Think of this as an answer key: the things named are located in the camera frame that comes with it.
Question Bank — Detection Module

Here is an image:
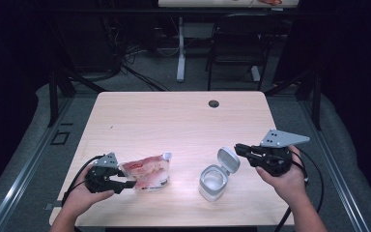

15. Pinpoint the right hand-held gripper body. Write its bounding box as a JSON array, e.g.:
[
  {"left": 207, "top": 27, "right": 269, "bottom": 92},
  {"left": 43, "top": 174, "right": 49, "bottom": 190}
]
[{"left": 253, "top": 129, "right": 311, "bottom": 178}]

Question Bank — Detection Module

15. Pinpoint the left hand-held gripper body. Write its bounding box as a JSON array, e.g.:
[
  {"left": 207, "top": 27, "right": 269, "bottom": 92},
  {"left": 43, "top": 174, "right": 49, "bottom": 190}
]
[{"left": 84, "top": 152, "right": 127, "bottom": 194}]

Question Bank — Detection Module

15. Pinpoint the pink white spouted refill pouch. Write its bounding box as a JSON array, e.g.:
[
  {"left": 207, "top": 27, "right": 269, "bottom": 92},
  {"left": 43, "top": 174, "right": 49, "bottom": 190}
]
[{"left": 119, "top": 152, "right": 174, "bottom": 193}]

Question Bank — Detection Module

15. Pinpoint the clear container with grey lid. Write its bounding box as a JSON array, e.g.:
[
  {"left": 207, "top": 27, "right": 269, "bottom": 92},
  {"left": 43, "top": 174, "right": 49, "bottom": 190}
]
[{"left": 198, "top": 146, "right": 242, "bottom": 203}]

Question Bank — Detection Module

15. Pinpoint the person's left hand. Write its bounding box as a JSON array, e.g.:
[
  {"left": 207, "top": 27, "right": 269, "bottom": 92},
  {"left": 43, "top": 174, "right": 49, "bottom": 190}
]
[{"left": 61, "top": 164, "right": 116, "bottom": 220}]

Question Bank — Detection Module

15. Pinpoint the person's right hand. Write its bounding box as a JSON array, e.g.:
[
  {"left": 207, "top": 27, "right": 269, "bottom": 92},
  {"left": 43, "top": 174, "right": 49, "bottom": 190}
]
[{"left": 255, "top": 145, "right": 309, "bottom": 208}]

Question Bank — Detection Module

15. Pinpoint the grey tape piece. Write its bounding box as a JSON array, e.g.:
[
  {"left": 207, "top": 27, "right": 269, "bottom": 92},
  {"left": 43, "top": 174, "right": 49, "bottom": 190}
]
[{"left": 43, "top": 201, "right": 63, "bottom": 211}]

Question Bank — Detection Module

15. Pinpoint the black square floor socket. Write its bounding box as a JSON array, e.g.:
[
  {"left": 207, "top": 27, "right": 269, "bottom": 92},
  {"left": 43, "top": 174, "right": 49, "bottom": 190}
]
[{"left": 50, "top": 130, "right": 71, "bottom": 146}]

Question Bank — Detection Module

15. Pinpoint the black metal stand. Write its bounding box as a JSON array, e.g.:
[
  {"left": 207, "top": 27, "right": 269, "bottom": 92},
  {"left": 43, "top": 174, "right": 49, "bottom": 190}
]
[
  {"left": 46, "top": 64, "right": 108, "bottom": 129},
  {"left": 264, "top": 69, "right": 323, "bottom": 131}
]

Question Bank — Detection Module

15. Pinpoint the black folding chair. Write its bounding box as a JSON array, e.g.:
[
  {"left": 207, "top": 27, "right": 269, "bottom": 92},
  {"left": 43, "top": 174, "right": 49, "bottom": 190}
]
[{"left": 205, "top": 13, "right": 284, "bottom": 92}]

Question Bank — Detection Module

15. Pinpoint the white background desk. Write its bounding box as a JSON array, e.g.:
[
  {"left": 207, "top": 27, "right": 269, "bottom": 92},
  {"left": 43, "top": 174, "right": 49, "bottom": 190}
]
[{"left": 157, "top": 0, "right": 299, "bottom": 83}]

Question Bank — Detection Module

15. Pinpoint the left hand-held gripper cable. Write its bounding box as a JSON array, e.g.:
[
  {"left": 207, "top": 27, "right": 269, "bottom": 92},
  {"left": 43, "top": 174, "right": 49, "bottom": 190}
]
[{"left": 61, "top": 154, "right": 106, "bottom": 208}]

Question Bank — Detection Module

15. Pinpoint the hand-held gripper cable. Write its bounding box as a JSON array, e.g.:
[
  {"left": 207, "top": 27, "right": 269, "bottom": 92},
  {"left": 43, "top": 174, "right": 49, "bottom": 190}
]
[
  {"left": 272, "top": 141, "right": 326, "bottom": 232},
  {"left": 61, "top": 154, "right": 106, "bottom": 208}
]

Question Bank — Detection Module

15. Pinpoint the right hand-held gripper cable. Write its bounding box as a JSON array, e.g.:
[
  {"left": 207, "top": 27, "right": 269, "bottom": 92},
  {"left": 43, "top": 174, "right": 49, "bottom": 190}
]
[{"left": 272, "top": 141, "right": 326, "bottom": 232}]

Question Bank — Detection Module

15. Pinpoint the aluminium floor rail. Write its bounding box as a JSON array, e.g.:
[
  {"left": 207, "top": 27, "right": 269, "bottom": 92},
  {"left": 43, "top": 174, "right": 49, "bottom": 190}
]
[
  {"left": 298, "top": 100, "right": 371, "bottom": 232},
  {"left": 0, "top": 96, "right": 75, "bottom": 232}
]

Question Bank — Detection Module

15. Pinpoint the bundle of floor cables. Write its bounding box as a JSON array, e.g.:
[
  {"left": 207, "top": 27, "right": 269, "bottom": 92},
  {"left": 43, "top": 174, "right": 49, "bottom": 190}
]
[{"left": 102, "top": 15, "right": 171, "bottom": 93}]

